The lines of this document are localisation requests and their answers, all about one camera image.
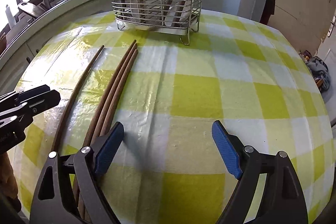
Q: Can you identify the large white spoon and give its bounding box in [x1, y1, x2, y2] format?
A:
[164, 0, 200, 28]

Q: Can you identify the green white checkered tablecloth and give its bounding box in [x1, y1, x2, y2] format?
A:
[14, 10, 332, 224]

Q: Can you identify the dark brown wooden chopstick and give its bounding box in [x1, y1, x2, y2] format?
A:
[51, 46, 105, 155]

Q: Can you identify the white door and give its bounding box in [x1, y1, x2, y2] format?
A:
[316, 11, 336, 98]

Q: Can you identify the pile of grey clothes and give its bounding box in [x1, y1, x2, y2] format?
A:
[306, 56, 330, 92]

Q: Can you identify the white bottle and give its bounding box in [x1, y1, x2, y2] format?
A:
[5, 5, 16, 28]

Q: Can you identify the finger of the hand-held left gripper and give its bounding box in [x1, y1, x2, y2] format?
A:
[0, 90, 61, 130]
[0, 84, 51, 106]

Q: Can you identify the person's left hand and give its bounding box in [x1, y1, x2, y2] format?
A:
[0, 153, 17, 199]

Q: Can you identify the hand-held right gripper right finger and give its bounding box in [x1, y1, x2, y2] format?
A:
[211, 120, 309, 224]

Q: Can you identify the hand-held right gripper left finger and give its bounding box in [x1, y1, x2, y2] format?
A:
[29, 121, 125, 224]

